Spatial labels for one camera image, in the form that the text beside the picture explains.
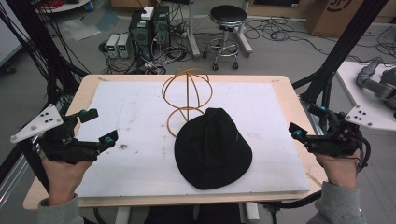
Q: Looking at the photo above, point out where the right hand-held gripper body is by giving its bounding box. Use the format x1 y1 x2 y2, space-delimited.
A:
307 105 396 158

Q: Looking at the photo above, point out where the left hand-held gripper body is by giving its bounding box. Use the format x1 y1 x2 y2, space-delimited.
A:
9 104 101 165

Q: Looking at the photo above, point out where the black brimmed hat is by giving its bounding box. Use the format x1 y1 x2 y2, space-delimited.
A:
174 107 253 191

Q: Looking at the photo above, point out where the orange wire hat stand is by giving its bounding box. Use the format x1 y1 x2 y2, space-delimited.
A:
161 67 214 138

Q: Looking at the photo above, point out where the person's right hand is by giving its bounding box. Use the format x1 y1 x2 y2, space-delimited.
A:
314 149 362 190

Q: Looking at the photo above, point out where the person's left hand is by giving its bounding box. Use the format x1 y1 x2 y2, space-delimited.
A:
41 156 94 206

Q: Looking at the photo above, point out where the wooden table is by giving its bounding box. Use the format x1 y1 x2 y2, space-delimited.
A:
22 74 329 224

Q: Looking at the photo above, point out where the white side table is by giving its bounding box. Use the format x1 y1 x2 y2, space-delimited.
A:
335 61 396 125

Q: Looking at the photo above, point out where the white table mat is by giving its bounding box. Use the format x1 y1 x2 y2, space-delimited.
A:
75 81 312 199

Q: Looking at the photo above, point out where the grey power supply unit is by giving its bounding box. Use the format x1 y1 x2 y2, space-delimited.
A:
117 33 134 59
105 33 121 59

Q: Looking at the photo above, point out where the clear plastic sheet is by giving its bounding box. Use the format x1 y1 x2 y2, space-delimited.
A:
57 18 102 42

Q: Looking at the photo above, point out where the black computer tower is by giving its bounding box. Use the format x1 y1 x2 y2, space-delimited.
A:
151 5 172 49
128 11 154 61

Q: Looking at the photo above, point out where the brown cardboard box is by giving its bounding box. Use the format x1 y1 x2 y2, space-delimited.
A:
304 0 396 38

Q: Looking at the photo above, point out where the white round table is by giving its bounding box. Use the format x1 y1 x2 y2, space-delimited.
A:
34 0 92 14

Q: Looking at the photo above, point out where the white box on tower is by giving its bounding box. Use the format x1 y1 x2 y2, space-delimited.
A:
140 6 155 21

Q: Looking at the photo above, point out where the black round stool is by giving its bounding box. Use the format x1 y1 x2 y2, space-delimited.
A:
203 5 249 71

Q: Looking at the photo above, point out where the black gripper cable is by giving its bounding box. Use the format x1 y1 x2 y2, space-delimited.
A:
354 133 373 172

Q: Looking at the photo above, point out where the thick black cable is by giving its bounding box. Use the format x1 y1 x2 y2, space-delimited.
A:
258 189 323 224

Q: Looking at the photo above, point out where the black floor cables tangle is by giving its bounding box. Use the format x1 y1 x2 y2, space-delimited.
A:
244 17 396 64

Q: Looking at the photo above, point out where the cable tangle near computers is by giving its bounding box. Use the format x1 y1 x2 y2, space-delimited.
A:
98 18 194 76

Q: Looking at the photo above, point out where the white desk leg frame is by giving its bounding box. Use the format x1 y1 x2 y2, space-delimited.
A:
186 0 202 61
234 0 254 59

